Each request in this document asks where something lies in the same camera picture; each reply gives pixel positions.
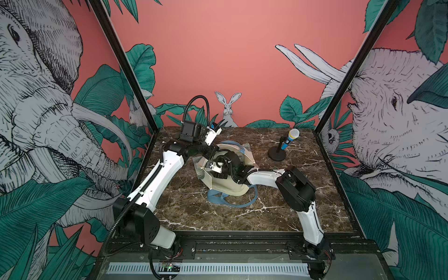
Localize white ventilation grille strip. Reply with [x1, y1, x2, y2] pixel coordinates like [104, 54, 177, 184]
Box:
[106, 262, 310, 277]

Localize black frame post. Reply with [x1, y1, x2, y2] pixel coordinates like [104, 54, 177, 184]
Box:
[89, 0, 159, 134]
[314, 0, 400, 135]

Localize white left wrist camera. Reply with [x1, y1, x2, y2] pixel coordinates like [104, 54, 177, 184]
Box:
[204, 123, 222, 146]

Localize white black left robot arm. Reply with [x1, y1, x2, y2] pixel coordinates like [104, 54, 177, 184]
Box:
[103, 121, 222, 249]

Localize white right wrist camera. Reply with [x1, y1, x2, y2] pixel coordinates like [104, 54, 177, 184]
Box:
[206, 161, 222, 174]

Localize black left frame post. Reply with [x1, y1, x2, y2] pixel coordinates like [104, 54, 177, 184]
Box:
[89, 0, 159, 134]

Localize blue toy microphone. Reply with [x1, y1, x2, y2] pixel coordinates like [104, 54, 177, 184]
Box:
[281, 128, 300, 150]

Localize cream canvas tote bag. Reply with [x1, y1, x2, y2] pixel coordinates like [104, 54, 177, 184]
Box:
[192, 140, 259, 208]

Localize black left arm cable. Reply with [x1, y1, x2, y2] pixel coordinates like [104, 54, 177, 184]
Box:
[181, 95, 211, 127]

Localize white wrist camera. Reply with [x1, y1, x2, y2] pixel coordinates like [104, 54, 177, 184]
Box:
[204, 123, 222, 146]
[206, 161, 222, 174]

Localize black right frame post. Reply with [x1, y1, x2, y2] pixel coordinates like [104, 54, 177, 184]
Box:
[314, 0, 400, 135]

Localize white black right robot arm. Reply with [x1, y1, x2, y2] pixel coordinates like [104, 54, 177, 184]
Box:
[206, 152, 333, 260]

